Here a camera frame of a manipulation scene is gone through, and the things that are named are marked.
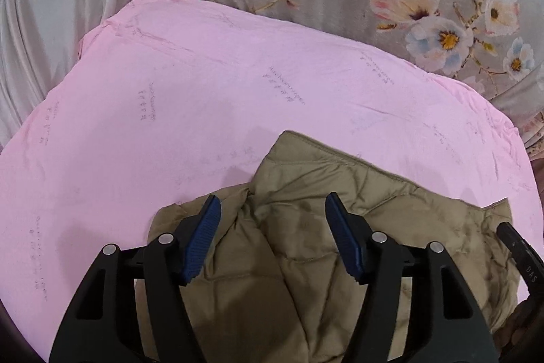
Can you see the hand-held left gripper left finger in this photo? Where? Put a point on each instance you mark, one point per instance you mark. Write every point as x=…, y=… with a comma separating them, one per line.
x=202, y=244

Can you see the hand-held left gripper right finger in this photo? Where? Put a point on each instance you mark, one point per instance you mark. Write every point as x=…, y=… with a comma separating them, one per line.
x=346, y=244

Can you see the olive quilted jacket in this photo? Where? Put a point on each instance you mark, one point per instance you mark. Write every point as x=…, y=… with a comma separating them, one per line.
x=297, y=184

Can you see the person's right hand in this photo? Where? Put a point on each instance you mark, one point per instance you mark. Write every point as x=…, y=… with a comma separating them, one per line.
x=520, y=322

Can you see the pink blanket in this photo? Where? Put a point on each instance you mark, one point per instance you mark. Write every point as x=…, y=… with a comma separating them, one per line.
x=191, y=91

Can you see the silver satin curtain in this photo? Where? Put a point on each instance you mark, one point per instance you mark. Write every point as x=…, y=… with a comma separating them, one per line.
x=46, y=5

